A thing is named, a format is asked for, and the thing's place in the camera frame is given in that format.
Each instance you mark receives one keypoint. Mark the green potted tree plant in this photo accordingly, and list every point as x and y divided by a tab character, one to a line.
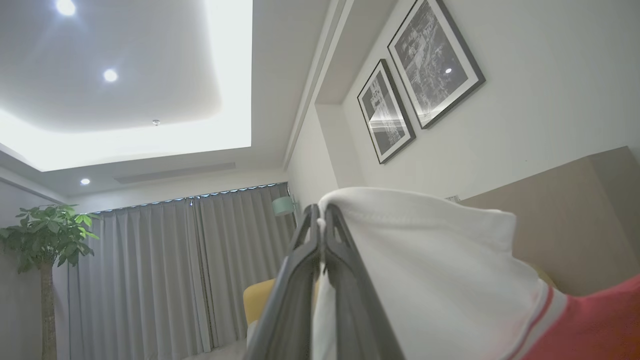
45	235

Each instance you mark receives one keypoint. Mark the red shorts white stripes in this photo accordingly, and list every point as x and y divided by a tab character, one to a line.
440	280

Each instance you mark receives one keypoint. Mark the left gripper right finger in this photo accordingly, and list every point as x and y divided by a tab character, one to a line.
357	310

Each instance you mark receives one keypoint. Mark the small framed monochrome picture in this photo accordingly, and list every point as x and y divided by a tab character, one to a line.
385	115

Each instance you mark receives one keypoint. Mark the large framed monochrome picture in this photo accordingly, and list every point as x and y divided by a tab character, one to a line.
430	60

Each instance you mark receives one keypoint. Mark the ceiling air vent slot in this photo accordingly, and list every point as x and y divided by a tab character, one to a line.
175	172

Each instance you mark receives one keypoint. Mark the grey curtain panel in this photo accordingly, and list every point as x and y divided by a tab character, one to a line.
240	250
135	280

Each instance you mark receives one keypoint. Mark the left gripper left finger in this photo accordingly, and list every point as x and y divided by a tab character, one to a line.
290	310

